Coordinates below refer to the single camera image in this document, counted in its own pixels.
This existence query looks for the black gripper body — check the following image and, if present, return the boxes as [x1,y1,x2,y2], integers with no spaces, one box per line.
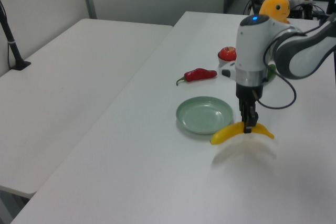
[235,82,265,104]

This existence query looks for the red chili pepper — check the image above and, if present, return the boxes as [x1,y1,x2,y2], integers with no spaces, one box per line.
[175,68,218,86]

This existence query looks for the red apple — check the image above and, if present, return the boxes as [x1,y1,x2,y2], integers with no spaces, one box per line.
[219,46,237,61]

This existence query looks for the black pole with base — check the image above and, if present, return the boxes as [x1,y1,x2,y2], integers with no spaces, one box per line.
[0,0,32,71]

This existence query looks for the yellow plastic banana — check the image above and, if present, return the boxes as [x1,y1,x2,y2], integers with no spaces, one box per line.
[210,122,275,145]

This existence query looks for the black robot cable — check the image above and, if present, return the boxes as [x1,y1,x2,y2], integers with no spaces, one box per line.
[256,34,308,109]

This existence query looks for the white side table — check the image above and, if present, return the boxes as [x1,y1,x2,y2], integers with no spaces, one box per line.
[0,18,174,200]

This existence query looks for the pale green plastic plate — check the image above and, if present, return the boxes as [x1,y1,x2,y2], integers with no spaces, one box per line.
[175,96,234,135]

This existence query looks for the black camera stand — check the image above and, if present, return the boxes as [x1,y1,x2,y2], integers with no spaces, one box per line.
[318,0,336,22]

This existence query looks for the green cucumber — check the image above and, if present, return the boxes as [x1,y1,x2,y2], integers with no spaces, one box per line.
[263,63,277,83]

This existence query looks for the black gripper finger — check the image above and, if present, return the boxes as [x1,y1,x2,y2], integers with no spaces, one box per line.
[239,100,247,124]
[245,100,259,134]

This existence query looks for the orange plush toy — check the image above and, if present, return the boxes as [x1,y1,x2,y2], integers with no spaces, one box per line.
[259,0,291,24]

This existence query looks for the small grey bowl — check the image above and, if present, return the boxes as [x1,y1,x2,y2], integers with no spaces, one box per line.
[217,52,236,70]

